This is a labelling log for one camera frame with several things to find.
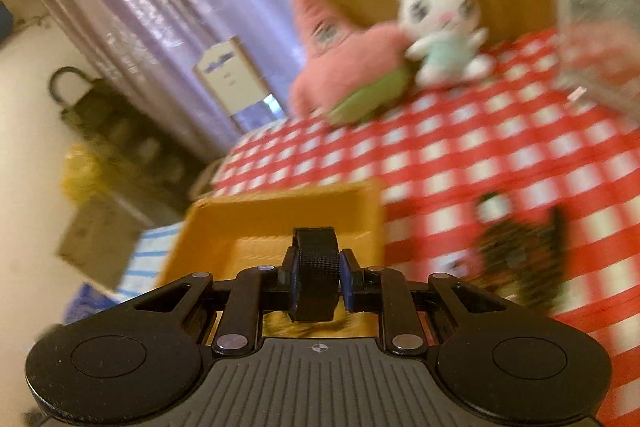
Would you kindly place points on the white bunny plush toy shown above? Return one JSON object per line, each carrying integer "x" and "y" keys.
{"x": 440, "y": 27}

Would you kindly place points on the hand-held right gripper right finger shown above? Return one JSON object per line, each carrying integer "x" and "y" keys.
{"x": 350, "y": 282}

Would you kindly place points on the yellow plastic bag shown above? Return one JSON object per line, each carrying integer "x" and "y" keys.
{"x": 80, "y": 174}

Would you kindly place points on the black fabric band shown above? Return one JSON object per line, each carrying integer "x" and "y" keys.
{"x": 315, "y": 272}

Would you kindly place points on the blue printed box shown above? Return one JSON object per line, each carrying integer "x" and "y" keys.
{"x": 92, "y": 304}

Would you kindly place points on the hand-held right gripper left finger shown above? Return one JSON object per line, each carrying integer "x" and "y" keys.
{"x": 292, "y": 279}

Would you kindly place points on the clear acrylic picture frame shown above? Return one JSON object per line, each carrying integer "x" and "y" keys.
{"x": 600, "y": 32}

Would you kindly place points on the grey cardboard box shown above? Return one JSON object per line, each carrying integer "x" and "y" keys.
{"x": 97, "y": 242}

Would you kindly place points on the red white checkered tablecloth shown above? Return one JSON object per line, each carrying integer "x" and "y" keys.
{"x": 500, "y": 142}

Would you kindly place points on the white wooden chair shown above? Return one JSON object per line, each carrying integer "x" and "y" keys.
{"x": 230, "y": 77}

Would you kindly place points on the pink starfish plush toy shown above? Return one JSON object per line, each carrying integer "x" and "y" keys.
{"x": 345, "y": 62}

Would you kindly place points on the gold plastic tray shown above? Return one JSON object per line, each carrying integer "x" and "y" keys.
{"x": 250, "y": 227}

